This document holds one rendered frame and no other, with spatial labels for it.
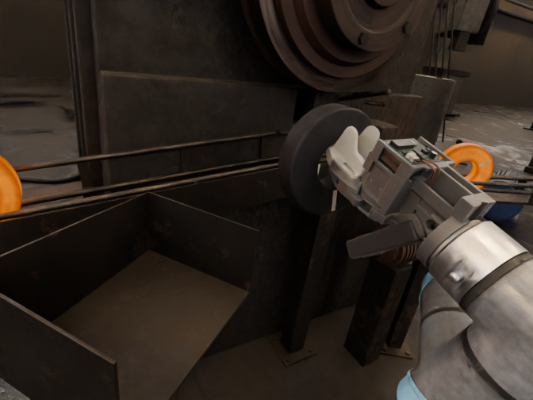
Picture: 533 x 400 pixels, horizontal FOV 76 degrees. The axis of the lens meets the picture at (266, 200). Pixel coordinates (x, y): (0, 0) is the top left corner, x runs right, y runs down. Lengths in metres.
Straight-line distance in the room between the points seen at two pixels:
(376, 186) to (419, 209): 0.05
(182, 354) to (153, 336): 0.05
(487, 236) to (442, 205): 0.05
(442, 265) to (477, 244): 0.03
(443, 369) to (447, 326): 0.06
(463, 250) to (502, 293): 0.04
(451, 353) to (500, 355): 0.05
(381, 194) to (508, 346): 0.17
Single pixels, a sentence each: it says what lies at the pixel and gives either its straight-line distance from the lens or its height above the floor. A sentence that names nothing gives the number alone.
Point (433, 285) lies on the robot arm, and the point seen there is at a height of 0.71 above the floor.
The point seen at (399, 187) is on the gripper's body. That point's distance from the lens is 0.37.
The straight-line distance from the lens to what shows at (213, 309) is 0.53.
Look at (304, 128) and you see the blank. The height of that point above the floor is 0.88.
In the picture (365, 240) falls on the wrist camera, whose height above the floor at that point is 0.76.
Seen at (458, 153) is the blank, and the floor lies 0.75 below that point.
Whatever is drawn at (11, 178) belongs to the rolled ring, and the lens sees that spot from 0.71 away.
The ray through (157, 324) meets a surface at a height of 0.60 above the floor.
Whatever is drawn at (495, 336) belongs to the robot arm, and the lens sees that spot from 0.35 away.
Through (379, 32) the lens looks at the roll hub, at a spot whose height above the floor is 1.01.
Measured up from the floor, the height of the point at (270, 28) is 0.99.
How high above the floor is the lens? 0.96
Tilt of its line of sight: 24 degrees down
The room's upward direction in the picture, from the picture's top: 8 degrees clockwise
